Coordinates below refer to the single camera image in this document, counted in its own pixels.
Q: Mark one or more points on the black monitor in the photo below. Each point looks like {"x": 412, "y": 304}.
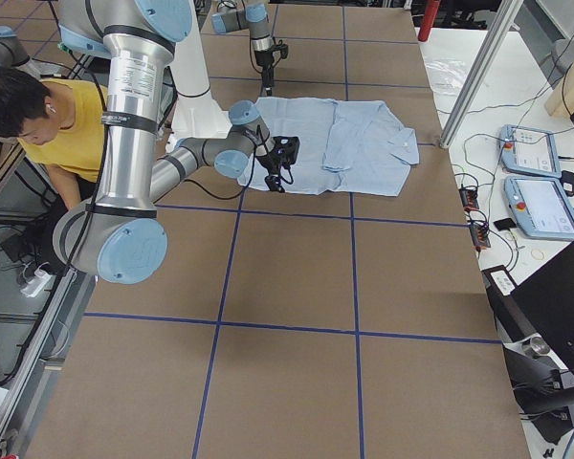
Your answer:
{"x": 546, "y": 298}

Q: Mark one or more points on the near teach pendant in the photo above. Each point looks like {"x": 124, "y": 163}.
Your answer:
{"x": 540, "y": 207}

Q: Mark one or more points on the aluminium frame post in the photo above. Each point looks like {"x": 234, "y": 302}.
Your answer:
{"x": 501, "y": 25}

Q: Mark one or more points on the person in yellow shirt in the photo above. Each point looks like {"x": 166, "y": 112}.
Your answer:
{"x": 57, "y": 123}

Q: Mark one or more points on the far teach pendant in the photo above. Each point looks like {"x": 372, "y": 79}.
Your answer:
{"x": 529, "y": 151}

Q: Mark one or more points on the light blue striped shirt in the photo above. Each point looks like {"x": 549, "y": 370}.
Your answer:
{"x": 345, "y": 146}

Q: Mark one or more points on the white power strip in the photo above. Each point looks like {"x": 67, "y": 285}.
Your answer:
{"x": 36, "y": 284}

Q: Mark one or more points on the teach pendant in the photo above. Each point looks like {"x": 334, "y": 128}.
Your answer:
{"x": 540, "y": 207}
{"x": 529, "y": 151}

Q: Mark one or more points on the clear plastic bag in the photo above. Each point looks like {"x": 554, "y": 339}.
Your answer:
{"x": 446, "y": 78}

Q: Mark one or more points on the red cylinder bottle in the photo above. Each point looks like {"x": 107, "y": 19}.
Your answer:
{"x": 430, "y": 13}

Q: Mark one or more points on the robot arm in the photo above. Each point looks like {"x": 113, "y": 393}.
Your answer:
{"x": 161, "y": 124}
{"x": 236, "y": 16}

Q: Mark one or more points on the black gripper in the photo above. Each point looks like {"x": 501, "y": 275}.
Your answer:
{"x": 265, "y": 60}
{"x": 270, "y": 163}

